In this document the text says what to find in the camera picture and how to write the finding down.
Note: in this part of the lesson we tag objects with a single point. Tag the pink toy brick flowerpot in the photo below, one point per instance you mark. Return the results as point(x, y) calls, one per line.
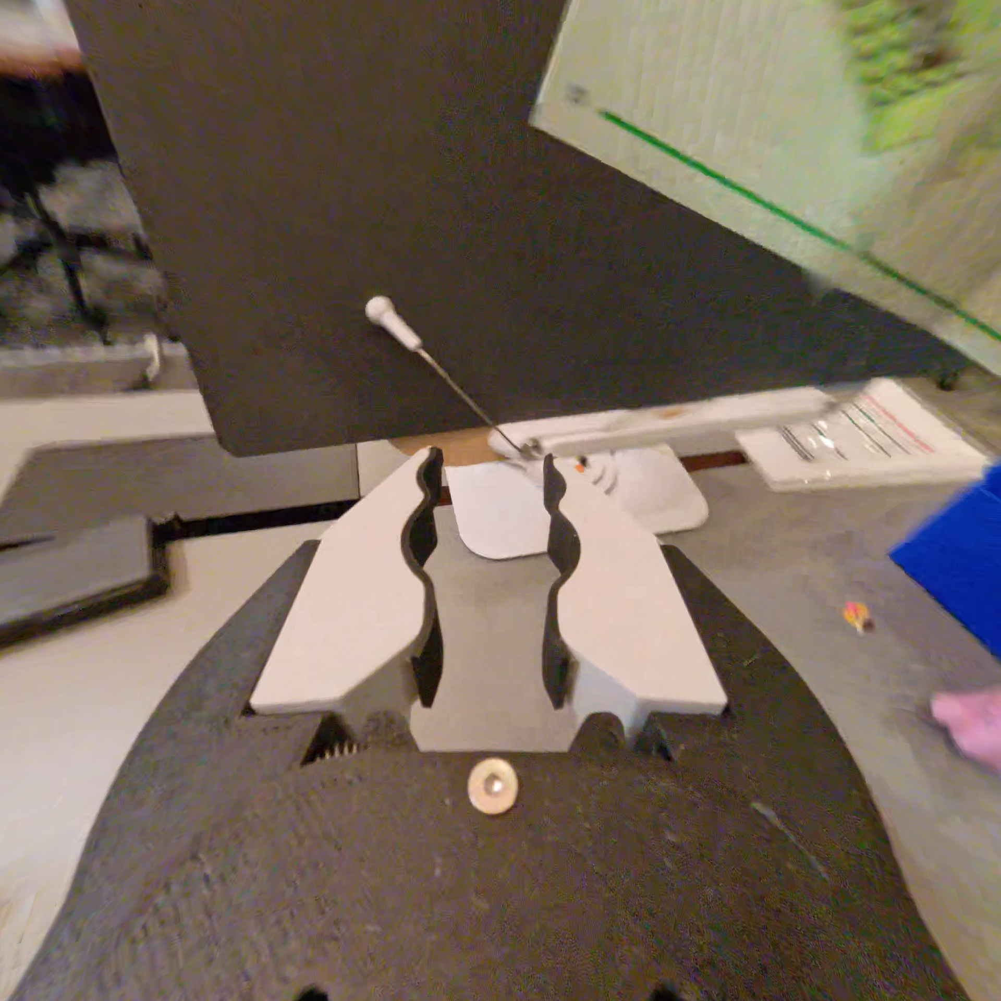
point(974, 723)

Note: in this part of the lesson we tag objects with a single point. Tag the white book stand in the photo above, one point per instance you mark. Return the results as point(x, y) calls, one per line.
point(500, 516)

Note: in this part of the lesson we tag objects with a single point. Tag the small orange flower piece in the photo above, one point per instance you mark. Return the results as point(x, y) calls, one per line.
point(856, 616)

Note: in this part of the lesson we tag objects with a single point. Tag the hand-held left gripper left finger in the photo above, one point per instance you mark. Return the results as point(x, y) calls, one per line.
point(352, 602)

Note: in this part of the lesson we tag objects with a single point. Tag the black office chair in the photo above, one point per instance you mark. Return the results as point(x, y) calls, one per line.
point(70, 258)

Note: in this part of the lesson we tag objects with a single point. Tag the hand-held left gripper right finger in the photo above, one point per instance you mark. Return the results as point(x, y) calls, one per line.
point(625, 610)

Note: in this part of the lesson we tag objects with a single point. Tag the grey table hatch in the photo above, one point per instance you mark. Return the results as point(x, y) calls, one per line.
point(70, 571)

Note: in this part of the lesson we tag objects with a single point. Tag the laminated paper sheet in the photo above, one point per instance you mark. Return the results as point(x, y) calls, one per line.
point(860, 446)

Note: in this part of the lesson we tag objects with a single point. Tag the instruction booklet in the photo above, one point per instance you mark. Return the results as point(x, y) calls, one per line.
point(704, 94)

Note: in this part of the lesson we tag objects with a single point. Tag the dark partition panel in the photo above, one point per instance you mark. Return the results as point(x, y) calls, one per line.
point(352, 156)

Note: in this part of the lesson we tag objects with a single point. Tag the blue plastic bin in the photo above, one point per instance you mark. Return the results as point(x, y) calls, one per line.
point(962, 555)

